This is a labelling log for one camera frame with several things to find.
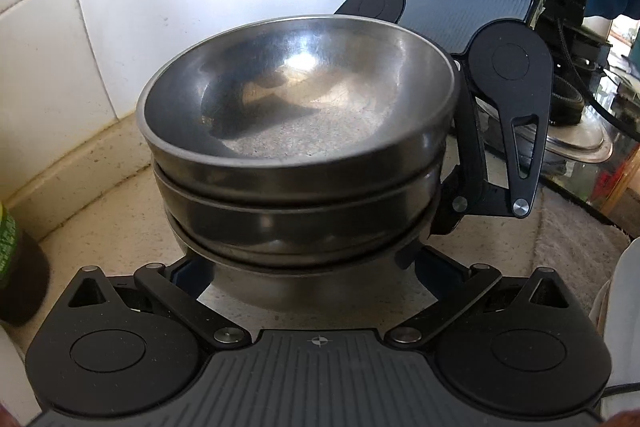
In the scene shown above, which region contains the stainless steel bowl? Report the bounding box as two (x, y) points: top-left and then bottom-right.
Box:
(137, 15), (461, 202)

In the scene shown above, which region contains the steel pot lid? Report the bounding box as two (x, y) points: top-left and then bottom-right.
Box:
(474, 100), (614, 165)

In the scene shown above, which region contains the white towel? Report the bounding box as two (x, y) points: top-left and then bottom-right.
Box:
(529, 190), (633, 313)

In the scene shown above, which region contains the yellow cap oil bottle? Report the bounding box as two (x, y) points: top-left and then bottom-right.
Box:
(0, 206), (50, 326)

